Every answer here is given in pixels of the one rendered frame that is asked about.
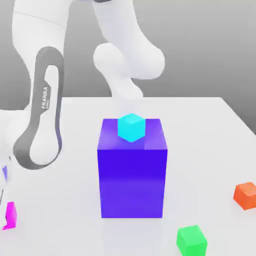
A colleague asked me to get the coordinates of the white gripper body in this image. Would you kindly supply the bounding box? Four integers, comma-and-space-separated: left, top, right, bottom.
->
0, 182, 9, 228

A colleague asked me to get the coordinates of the small magenta cube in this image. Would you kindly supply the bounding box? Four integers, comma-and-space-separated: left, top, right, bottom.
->
1, 201, 18, 231

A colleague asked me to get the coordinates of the small cyan cube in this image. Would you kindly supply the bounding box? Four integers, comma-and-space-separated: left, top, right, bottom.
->
117, 113, 146, 143

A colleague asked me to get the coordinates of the small green cube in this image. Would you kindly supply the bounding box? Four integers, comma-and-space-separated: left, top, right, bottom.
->
176, 225, 208, 256

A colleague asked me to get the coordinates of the small orange cube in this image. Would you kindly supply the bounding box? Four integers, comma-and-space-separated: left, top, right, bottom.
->
233, 181, 256, 211

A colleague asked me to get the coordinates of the large purple box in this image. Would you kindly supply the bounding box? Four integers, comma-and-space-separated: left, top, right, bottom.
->
97, 118, 168, 219

